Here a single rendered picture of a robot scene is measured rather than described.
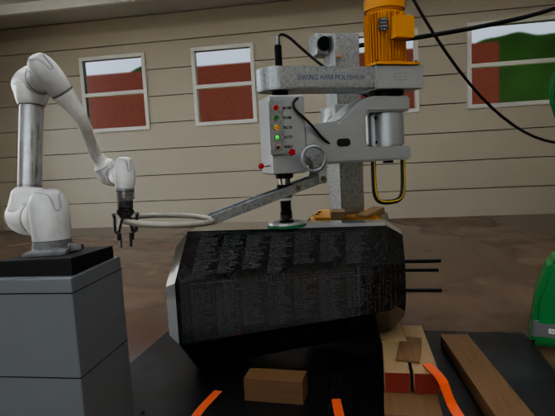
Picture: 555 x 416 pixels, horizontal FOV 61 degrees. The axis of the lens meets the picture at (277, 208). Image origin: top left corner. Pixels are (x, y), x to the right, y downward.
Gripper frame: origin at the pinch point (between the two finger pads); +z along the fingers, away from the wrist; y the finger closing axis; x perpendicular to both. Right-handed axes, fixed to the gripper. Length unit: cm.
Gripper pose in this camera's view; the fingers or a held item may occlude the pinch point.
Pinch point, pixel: (125, 240)
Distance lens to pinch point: 248.0
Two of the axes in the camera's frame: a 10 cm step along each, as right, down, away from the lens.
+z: -0.2, 10.0, 0.9
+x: -5.4, -0.9, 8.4
